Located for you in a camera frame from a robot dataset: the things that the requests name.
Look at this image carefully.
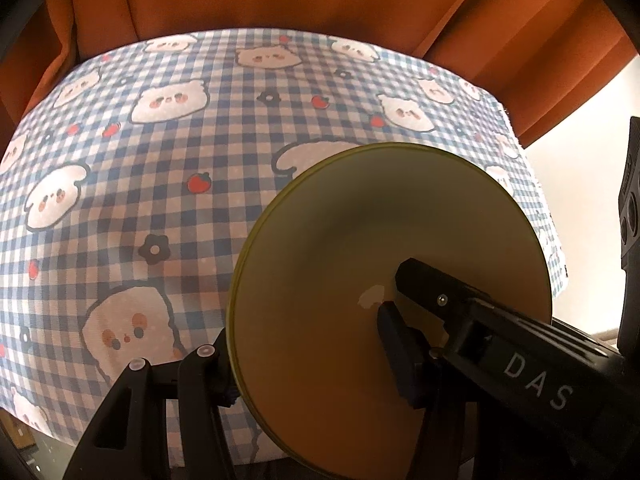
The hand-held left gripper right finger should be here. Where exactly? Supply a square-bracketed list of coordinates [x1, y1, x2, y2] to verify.
[376, 301, 476, 480]

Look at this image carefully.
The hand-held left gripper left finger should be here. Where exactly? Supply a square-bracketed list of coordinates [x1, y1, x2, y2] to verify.
[62, 335, 238, 480]

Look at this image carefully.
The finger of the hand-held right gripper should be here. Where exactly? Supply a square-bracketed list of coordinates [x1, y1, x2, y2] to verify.
[394, 258, 483, 348]

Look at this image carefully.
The white bowl with blue flowers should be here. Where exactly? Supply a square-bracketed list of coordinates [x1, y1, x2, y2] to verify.
[226, 142, 553, 480]

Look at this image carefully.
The blue checked cartoon tablecloth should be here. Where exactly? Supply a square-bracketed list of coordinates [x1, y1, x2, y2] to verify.
[0, 27, 571, 471]

